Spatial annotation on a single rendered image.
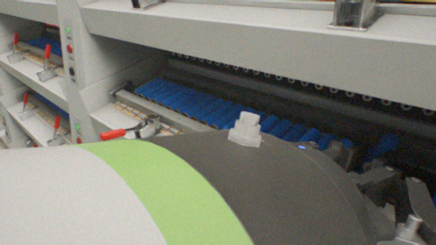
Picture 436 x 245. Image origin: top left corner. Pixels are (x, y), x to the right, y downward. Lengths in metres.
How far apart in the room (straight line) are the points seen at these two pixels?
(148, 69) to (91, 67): 0.13
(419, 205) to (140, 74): 0.53
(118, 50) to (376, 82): 0.46
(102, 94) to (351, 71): 0.45
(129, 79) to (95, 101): 0.08
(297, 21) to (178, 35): 0.14
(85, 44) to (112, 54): 0.06
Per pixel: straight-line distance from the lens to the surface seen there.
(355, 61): 0.24
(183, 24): 0.34
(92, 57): 0.57
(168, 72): 0.61
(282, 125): 0.42
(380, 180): 0.23
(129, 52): 0.61
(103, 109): 0.59
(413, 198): 0.22
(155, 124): 0.46
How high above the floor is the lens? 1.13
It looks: 21 degrees down
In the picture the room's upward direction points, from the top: 3 degrees clockwise
